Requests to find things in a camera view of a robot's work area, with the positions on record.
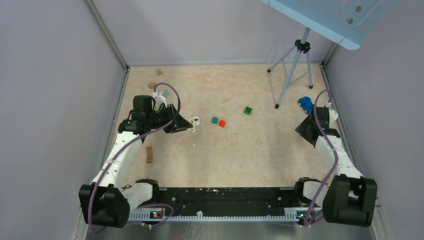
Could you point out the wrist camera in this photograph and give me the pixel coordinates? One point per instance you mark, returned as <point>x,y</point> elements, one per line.
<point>333,114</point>
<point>161,97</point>

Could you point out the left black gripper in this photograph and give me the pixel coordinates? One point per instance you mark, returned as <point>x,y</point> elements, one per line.
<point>179,123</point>

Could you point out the orange-red small cube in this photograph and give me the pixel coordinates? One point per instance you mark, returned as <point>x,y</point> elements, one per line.
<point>222,123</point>

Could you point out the wooden cube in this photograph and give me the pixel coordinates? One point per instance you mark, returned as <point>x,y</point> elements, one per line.
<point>159,72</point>
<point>152,85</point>

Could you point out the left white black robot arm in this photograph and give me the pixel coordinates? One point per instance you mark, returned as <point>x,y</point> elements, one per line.
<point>103,202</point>

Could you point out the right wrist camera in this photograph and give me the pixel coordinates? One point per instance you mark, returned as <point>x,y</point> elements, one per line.
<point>333,114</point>

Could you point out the teal small cube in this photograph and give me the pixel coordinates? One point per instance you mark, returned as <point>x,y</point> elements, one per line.
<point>214,120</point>

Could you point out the light blue perforated panel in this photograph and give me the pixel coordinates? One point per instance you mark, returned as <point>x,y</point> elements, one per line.
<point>347,23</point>

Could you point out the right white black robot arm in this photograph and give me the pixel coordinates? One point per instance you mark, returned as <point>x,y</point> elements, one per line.
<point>344,196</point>

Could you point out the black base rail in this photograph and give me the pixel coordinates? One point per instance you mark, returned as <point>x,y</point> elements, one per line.
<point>225,202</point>

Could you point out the far wooden cube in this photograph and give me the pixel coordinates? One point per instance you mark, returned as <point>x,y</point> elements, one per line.
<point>159,72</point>

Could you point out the blue toy car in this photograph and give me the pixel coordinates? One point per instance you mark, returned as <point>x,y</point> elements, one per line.
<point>306,104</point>

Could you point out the beige rounded block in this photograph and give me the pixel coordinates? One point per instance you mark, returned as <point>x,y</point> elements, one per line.
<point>193,126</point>

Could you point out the white earbud charging case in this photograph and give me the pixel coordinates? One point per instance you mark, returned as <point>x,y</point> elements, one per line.
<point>197,120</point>

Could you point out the near wooden cube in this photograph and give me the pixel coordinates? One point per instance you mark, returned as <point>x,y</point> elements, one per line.
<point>152,85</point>

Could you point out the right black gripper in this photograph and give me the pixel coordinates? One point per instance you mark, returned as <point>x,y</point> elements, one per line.
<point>301,129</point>

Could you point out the wooden arch block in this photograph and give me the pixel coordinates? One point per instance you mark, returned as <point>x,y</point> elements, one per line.
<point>149,154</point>

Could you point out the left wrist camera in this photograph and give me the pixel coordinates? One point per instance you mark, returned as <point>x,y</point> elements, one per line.
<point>161,97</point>

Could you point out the grey tripod stand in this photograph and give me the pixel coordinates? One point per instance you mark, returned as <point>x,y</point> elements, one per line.
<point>302,47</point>

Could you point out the dark green toy brick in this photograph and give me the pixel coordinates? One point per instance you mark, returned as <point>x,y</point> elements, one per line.
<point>248,110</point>

